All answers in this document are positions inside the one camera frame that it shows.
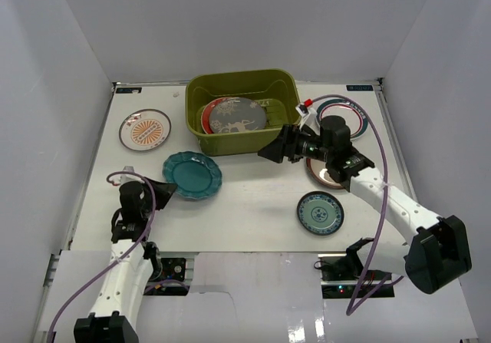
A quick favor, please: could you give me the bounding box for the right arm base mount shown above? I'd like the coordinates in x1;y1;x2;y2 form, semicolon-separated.
313;252;395;300

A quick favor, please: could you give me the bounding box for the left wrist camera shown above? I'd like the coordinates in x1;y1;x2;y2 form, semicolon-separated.
114;166;136;186

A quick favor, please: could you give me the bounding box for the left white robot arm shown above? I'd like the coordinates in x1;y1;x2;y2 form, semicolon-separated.
74;177;177;342

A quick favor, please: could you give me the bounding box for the orange sunburst plate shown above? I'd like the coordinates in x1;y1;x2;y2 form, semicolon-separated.
118;109;172;152

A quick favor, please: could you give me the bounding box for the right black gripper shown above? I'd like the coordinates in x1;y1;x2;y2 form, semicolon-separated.
258;124;333;164

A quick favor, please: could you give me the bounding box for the red and teal plate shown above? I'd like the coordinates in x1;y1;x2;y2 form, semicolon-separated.
200;97;229;134

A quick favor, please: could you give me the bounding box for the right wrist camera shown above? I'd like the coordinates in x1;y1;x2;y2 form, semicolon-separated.
295;99;319;135

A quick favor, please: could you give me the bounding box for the white plate striped rim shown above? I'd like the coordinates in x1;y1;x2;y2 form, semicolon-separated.
316;98;369;140

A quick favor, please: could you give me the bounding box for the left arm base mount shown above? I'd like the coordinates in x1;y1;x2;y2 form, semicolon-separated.
144;257;194;297

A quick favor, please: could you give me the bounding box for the teal scalloped plate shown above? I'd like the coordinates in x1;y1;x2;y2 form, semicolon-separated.
162;151;222;200

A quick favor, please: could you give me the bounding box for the left blue table label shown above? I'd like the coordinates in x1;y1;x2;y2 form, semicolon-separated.
115;87;142;94

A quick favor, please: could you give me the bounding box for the right blue table label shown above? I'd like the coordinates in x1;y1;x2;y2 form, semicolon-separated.
346;84;374;91

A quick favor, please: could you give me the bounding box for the green plastic bin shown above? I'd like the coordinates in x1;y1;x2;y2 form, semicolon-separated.
185;69;299;157

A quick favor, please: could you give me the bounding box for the blue table label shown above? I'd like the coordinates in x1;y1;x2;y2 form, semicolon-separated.
115;87;142;94
346;84;374;91

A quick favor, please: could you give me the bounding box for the dark red rimmed plate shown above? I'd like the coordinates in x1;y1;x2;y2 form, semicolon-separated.
305;158;344;190

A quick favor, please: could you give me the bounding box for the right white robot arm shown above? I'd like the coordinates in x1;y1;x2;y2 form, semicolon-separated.
258;116;472;294

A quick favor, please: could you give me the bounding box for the grey deer plate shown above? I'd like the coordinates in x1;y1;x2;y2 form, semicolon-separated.
209;97;267;134

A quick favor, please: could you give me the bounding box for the small blue patterned plate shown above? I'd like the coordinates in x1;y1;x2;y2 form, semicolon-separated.
296;191;344;236

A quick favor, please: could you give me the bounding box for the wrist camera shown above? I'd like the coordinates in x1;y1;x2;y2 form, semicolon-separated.
295;99;319;135
114;166;136;186

